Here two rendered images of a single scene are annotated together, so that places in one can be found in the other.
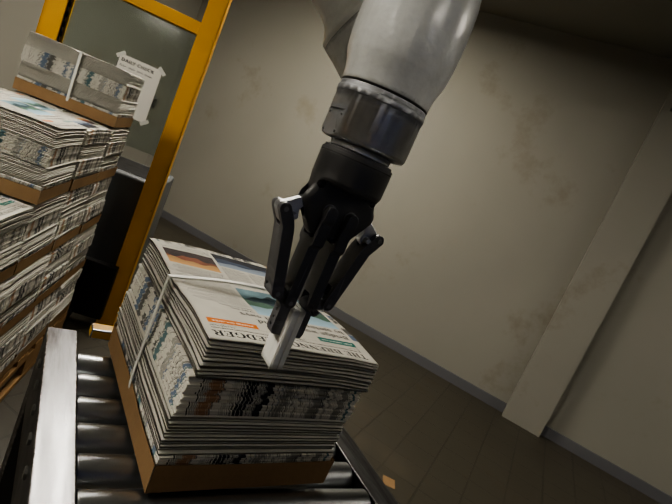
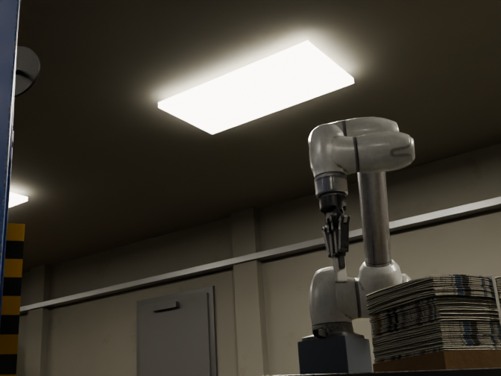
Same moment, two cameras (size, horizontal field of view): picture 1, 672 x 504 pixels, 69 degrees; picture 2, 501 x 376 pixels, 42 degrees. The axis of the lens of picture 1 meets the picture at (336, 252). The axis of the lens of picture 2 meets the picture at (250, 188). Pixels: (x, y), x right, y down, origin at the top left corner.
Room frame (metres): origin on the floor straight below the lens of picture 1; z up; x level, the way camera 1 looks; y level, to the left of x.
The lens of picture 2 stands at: (0.62, -1.72, 0.72)
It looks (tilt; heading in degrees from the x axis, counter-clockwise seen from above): 20 degrees up; 101
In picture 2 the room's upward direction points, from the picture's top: 4 degrees counter-clockwise
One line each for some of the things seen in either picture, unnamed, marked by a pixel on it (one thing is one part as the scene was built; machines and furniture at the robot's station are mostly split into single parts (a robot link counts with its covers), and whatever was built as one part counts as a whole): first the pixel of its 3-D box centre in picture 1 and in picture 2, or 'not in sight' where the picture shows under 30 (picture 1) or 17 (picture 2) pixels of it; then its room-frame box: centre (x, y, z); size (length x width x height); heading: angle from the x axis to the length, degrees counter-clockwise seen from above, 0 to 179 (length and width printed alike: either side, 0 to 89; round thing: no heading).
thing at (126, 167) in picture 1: (87, 221); not in sight; (2.78, 1.42, 0.40); 0.70 x 0.55 x 0.80; 105
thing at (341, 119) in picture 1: (371, 127); (331, 187); (0.49, 0.02, 1.32); 0.09 x 0.09 x 0.06
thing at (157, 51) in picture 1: (120, 72); not in sight; (2.44, 1.33, 1.28); 0.57 x 0.01 x 0.65; 105
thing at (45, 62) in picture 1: (46, 203); not in sight; (2.01, 1.22, 0.65); 0.39 x 0.30 x 1.29; 105
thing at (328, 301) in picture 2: not in sight; (332, 296); (0.39, 0.83, 1.17); 0.18 x 0.16 x 0.22; 5
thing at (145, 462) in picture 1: (232, 439); (432, 366); (0.69, 0.03, 0.83); 0.29 x 0.16 x 0.04; 126
